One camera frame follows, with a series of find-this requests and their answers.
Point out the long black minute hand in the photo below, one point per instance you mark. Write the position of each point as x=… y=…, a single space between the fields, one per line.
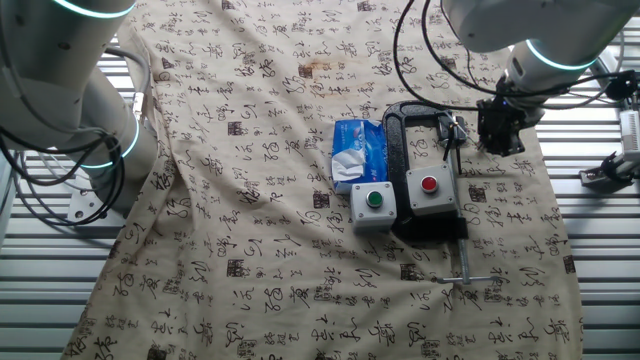
x=457 y=155

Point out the black metal C-clamp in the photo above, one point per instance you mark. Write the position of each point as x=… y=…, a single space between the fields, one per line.
x=397 y=150

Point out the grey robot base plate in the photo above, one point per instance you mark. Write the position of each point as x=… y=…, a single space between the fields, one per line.
x=82 y=210

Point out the blue tissue pack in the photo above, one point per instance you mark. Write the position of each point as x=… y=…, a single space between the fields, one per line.
x=367 y=150

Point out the grey camera on mount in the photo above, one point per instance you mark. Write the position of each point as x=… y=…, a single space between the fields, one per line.
x=595 y=179

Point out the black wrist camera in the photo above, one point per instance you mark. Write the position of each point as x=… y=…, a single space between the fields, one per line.
x=620 y=85

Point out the grey vented adapter box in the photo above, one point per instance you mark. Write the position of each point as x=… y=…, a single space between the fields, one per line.
x=631 y=132

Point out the black square clock movement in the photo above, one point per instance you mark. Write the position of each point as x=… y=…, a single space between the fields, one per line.
x=462 y=132

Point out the beige calligraphy print cloth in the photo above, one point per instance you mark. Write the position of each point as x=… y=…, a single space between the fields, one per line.
x=250 y=280

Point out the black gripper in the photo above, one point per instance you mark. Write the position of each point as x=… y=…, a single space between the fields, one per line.
x=502 y=117

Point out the grey box green button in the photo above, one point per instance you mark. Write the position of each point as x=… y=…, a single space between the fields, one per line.
x=360 y=215

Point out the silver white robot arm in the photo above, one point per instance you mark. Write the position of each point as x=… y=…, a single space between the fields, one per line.
x=50 y=75

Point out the grey box red button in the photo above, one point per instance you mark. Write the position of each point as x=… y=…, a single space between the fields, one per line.
x=440 y=202

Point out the short black hour hand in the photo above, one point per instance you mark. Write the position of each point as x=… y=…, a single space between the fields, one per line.
x=447 y=147

